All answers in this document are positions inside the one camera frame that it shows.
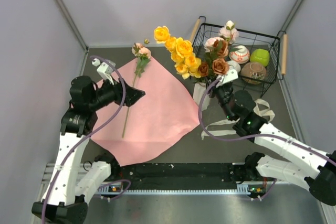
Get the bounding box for white ribbed vase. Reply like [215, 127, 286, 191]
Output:
[193, 82, 211, 111]

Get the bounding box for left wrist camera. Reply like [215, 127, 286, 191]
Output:
[92, 58, 116, 85]

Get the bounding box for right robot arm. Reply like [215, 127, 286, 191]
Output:
[210, 81, 335, 206]

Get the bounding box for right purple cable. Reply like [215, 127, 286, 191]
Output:
[197, 76, 336, 200]

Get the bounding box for black wire basket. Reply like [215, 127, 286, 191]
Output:
[192, 16, 285, 97]

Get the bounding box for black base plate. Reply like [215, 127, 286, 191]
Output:
[118, 163, 248, 189]

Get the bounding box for white red patterned bowl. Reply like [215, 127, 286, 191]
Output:
[229, 45, 250, 64]

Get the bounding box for yellow flower stem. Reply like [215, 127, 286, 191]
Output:
[153, 26, 202, 79]

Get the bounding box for cream ribbon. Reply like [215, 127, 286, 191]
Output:
[205, 99, 275, 136]

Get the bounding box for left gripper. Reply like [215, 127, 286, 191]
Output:
[88, 73, 145, 111]

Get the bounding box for peach pink flower stem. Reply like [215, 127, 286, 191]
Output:
[121, 38, 153, 138]

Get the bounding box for white cable duct rail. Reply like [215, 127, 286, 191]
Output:
[96, 183, 266, 196]

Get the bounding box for green plastic bowl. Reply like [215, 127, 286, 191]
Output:
[250, 48, 270, 67]

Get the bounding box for pink wrapping paper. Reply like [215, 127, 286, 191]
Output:
[91, 59, 199, 166]

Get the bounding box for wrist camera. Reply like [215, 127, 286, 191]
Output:
[216, 69, 238, 87]
[92, 58, 116, 85]

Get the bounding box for brown flower stem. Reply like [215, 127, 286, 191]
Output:
[197, 37, 229, 83]

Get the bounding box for brown ceramic bowl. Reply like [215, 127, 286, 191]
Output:
[240, 62, 267, 85]

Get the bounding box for small white bowl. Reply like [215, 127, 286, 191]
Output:
[227, 60, 241, 73]

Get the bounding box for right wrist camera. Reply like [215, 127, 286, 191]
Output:
[216, 69, 238, 87]

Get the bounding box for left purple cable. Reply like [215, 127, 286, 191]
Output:
[40, 56, 132, 222]

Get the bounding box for purple cable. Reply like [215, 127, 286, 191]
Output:
[197, 76, 336, 200]
[40, 56, 132, 222]

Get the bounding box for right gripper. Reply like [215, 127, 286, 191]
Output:
[204, 72, 235, 121]

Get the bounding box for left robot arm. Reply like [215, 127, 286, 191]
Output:
[32, 76, 145, 223]

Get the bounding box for light pink flower stem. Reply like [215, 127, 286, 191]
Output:
[204, 20, 239, 52]

